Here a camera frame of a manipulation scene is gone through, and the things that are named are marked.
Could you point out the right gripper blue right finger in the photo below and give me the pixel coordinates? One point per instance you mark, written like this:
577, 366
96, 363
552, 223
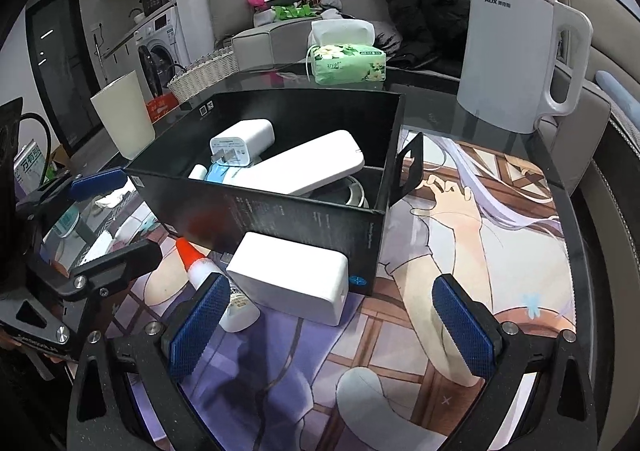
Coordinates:
478, 337

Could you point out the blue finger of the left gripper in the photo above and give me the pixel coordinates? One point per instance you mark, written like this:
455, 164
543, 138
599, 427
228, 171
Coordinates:
89, 187
108, 274

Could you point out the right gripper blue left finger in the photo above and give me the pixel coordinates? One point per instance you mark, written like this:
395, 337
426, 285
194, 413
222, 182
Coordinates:
172, 358

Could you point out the white glue bottle orange cap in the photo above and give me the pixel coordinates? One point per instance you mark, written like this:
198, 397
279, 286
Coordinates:
217, 285

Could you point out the white plug adapter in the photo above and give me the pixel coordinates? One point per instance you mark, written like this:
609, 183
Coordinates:
298, 279

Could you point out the white square charger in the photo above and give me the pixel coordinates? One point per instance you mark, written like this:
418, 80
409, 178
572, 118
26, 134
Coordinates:
241, 145

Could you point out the round grey white device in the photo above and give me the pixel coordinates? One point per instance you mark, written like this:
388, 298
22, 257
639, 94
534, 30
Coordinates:
346, 191

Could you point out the white power bank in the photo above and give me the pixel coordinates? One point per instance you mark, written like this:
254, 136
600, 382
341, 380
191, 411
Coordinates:
306, 167

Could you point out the black cardboard box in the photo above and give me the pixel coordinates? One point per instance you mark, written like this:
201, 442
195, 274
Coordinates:
219, 215

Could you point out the green white plastic case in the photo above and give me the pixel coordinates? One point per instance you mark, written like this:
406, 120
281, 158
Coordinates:
220, 174

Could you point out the person's left hand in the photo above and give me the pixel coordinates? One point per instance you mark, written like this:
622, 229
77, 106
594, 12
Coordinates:
8, 343

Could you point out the crumpled white tissue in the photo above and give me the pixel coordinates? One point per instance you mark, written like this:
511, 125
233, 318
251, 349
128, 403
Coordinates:
113, 199

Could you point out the green white carton box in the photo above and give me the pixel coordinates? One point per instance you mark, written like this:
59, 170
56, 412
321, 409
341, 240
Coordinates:
29, 165

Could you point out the cream tumbler cup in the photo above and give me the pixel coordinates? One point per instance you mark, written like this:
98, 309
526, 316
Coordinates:
121, 109

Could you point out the anime printed desk mat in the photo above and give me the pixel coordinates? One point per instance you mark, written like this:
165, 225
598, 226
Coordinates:
388, 376

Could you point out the red gift box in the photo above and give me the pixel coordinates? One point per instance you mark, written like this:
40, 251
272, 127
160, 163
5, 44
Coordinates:
160, 106

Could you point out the white washing machine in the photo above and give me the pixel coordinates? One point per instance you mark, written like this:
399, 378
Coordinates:
161, 50

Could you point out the white woven basket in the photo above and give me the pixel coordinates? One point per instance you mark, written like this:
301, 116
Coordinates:
206, 72

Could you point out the grey throw pillow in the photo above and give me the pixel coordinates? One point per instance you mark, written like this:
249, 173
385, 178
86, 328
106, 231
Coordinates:
229, 17

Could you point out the white electric kettle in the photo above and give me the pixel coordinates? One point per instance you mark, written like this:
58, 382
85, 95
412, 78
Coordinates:
509, 61

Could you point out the green tissue pack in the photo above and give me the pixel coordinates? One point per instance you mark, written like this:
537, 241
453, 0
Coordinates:
345, 64

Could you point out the light blue pillow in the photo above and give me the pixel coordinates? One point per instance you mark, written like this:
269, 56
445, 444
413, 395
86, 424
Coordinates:
620, 95

